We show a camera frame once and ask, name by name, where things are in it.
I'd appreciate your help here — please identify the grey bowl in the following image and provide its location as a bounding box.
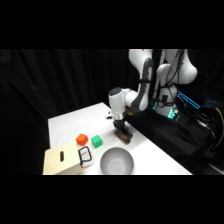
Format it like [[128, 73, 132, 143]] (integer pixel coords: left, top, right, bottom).
[[99, 147, 135, 176]]

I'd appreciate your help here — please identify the yellow cable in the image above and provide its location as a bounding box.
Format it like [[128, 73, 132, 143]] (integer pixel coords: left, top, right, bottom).
[[213, 108, 224, 153]]

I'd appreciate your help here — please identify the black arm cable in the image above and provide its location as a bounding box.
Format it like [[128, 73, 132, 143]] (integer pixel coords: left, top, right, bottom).
[[159, 49, 186, 108]]

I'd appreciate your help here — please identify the black wire frame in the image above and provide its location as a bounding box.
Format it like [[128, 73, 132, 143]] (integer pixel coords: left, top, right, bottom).
[[77, 145, 93, 168]]

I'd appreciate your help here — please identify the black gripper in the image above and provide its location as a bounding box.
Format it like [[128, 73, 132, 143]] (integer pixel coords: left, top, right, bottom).
[[111, 111, 132, 134]]

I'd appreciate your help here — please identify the black curtain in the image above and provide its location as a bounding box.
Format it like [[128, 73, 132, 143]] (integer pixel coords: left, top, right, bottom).
[[0, 49, 224, 176]]

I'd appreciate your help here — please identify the brown toy deer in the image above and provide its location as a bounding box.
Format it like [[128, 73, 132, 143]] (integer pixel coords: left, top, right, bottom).
[[113, 128, 134, 145]]

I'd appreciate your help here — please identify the small green light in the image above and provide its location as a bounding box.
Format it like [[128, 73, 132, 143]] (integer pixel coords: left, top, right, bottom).
[[167, 107, 180, 122]]

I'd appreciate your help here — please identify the orange cube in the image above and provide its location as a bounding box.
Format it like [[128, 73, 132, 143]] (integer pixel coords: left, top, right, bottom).
[[75, 133, 89, 147]]

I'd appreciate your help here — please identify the green cube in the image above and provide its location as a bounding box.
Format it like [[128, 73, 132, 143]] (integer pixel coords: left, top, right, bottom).
[[90, 134, 104, 149]]

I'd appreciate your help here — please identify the light wooden box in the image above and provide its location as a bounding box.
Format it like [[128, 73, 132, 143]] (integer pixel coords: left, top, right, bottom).
[[42, 139, 86, 176]]

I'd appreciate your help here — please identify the black robot stand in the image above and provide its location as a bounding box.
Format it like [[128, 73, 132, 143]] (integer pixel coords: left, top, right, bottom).
[[125, 89, 224, 176]]

